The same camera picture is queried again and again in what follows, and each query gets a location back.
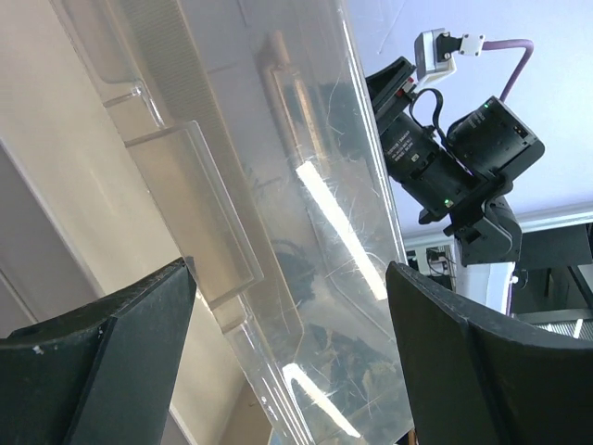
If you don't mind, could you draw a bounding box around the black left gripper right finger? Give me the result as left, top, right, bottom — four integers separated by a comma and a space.
385, 262, 592, 444

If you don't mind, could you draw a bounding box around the beige plastic tool box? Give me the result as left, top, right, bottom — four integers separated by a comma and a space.
0, 0, 418, 445

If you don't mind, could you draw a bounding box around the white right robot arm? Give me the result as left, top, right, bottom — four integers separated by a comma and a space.
365, 57, 545, 313

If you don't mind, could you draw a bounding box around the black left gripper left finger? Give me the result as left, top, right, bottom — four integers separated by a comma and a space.
1, 259, 196, 444

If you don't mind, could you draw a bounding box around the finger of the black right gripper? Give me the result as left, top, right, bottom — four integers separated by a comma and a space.
365, 57, 416, 116

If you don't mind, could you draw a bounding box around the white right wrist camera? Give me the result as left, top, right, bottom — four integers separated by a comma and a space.
414, 28, 461, 88

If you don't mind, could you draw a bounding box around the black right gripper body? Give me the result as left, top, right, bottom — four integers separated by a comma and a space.
377, 112, 486, 221

